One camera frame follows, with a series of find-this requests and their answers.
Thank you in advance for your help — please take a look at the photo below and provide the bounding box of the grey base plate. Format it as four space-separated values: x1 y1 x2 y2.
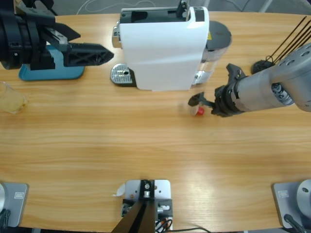
0 182 29 228
271 182 311 229

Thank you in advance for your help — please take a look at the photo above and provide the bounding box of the thin black cable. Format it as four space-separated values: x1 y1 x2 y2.
173 227 211 233

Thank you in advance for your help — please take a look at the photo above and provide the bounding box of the red coffee capsule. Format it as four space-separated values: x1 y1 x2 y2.
191 106 205 117

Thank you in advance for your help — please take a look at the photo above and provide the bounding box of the white floor cable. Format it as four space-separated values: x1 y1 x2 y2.
77 0 156 14

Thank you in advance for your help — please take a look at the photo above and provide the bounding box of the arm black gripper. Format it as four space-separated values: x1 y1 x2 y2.
0 4 114 71
188 81 244 118

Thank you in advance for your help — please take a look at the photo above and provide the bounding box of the black capsule holder with rods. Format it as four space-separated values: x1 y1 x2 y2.
251 16 311 76

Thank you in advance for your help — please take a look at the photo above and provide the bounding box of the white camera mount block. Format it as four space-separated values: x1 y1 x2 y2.
121 179 173 233

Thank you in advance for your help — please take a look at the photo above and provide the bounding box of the clear water tank grey lid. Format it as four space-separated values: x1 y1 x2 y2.
194 20 233 85

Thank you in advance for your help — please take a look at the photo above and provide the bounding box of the teal plastic tray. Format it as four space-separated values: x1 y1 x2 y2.
18 45 86 82

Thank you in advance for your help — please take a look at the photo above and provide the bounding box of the grey coffee machine lever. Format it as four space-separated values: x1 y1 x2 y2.
175 0 190 21

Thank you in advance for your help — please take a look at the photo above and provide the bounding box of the silver drip tray grid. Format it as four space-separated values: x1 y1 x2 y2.
110 63 137 87

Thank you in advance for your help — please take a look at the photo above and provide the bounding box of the white capsule coffee machine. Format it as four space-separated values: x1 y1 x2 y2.
110 6 233 93

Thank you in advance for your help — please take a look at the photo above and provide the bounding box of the dark camera post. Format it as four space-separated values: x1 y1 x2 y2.
113 179 156 233

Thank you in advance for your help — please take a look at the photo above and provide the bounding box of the black base cable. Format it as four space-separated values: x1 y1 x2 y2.
0 209 12 230
283 213 306 233

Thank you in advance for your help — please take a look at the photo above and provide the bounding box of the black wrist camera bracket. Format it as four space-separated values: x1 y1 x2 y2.
225 63 248 84

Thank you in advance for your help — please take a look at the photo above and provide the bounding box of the white paper tab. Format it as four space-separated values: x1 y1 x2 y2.
111 183 126 197

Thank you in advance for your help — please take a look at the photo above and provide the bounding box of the black chair frame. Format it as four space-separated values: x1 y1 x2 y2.
24 0 59 17

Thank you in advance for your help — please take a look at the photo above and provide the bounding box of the clear glass cup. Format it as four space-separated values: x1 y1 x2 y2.
0 81 28 115

